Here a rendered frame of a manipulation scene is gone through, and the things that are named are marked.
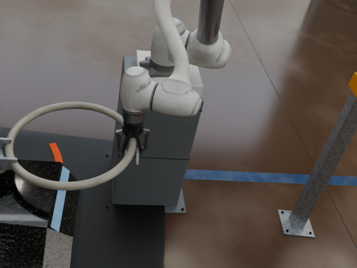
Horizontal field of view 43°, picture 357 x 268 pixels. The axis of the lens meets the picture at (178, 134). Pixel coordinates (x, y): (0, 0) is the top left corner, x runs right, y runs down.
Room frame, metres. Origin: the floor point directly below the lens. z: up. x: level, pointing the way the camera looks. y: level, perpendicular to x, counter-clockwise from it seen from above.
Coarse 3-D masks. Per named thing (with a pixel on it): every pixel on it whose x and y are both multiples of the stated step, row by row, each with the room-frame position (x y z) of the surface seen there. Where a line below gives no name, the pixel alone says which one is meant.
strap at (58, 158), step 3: (51, 144) 2.22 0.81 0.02; (54, 144) 2.22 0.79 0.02; (51, 147) 2.19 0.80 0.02; (54, 147) 2.19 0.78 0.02; (57, 147) 2.20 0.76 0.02; (54, 150) 2.16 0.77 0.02; (57, 150) 2.17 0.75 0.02; (54, 153) 2.14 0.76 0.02; (57, 153) 2.15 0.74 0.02; (60, 153) 2.15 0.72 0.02; (54, 156) 2.11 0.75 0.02; (57, 156) 2.12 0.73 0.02; (60, 156) 2.12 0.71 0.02; (57, 159) 2.09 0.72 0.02; (60, 159) 2.10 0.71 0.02
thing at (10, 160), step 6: (0, 138) 1.20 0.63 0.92; (6, 138) 1.22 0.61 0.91; (0, 144) 1.20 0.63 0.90; (0, 150) 1.19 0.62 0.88; (0, 156) 1.16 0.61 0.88; (0, 162) 1.10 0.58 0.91; (6, 162) 1.11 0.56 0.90; (12, 162) 1.12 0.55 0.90; (0, 168) 1.10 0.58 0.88; (6, 168) 1.11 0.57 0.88
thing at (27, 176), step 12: (48, 108) 1.46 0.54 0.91; (60, 108) 1.48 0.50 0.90; (72, 108) 1.50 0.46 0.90; (84, 108) 1.51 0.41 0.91; (96, 108) 1.51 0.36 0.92; (108, 108) 1.51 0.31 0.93; (24, 120) 1.36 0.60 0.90; (120, 120) 1.46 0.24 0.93; (12, 132) 1.28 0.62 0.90; (12, 144) 1.22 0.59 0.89; (132, 144) 1.32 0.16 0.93; (12, 156) 1.15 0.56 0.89; (132, 156) 1.27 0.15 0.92; (12, 168) 1.11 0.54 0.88; (120, 168) 1.19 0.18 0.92; (36, 180) 1.06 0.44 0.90; (48, 180) 1.07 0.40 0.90; (84, 180) 1.10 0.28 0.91; (96, 180) 1.11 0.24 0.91; (108, 180) 1.14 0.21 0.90
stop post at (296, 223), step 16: (352, 80) 2.05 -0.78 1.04; (352, 96) 2.02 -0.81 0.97; (352, 112) 1.98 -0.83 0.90; (336, 128) 2.02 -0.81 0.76; (352, 128) 1.99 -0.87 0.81; (336, 144) 1.98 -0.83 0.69; (320, 160) 2.02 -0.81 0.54; (336, 160) 1.99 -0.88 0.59; (320, 176) 1.98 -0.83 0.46; (304, 192) 2.02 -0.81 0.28; (320, 192) 1.99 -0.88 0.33; (304, 208) 1.98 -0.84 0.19; (288, 224) 1.99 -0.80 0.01; (304, 224) 1.99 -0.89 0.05
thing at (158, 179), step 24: (120, 96) 2.10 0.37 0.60; (144, 120) 1.86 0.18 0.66; (168, 120) 1.89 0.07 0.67; (192, 120) 1.92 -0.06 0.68; (168, 144) 1.90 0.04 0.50; (192, 144) 1.93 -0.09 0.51; (144, 168) 1.87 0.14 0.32; (168, 168) 1.91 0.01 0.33; (120, 192) 1.84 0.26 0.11; (144, 192) 1.88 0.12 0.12; (168, 192) 1.91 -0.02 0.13
